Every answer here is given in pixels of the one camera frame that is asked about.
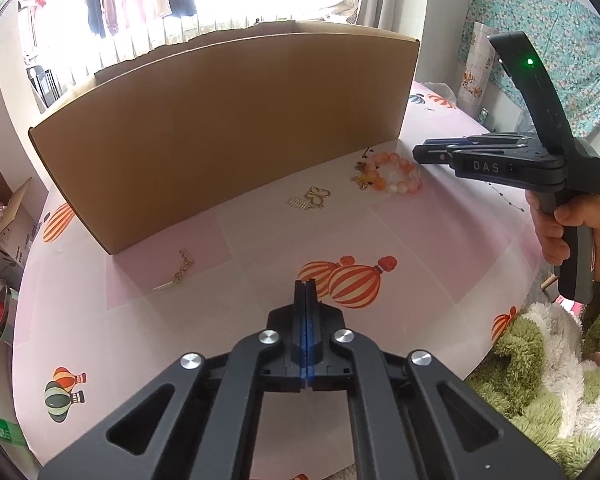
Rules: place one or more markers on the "black folded metal rack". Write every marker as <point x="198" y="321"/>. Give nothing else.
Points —
<point x="42" y="85"/>

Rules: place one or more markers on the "white plastic bag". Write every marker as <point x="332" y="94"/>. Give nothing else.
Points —
<point x="437" y="92"/>

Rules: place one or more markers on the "teal floral cloth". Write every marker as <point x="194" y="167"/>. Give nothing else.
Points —
<point x="555" y="10"/>

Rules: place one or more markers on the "steel bowl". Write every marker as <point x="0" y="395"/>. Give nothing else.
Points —
<point x="0" y="310"/>

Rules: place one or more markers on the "open cardboard box with clutter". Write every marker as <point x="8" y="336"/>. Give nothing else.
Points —
<point x="10" y="225"/>

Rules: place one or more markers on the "large cardboard box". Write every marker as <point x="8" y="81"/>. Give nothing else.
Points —
<point x="205" y="135"/>

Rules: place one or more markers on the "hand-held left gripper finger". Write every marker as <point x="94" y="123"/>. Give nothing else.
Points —
<point x="311" y="320"/>
<point x="300" y="320"/>

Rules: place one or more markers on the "green plastic bottle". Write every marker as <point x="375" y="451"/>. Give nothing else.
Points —
<point x="5" y="432"/>

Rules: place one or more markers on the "green drink can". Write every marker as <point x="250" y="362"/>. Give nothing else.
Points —
<point x="483" y="116"/>

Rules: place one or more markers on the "green white fluffy robe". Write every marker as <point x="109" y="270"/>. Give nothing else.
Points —
<point x="520" y="360"/>

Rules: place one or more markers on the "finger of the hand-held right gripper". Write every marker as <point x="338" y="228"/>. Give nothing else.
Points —
<point x="495" y="138"/>
<point x="432" y="155"/>

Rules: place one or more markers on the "gold butterfly charm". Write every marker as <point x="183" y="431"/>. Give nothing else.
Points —
<point x="316" y="196"/>

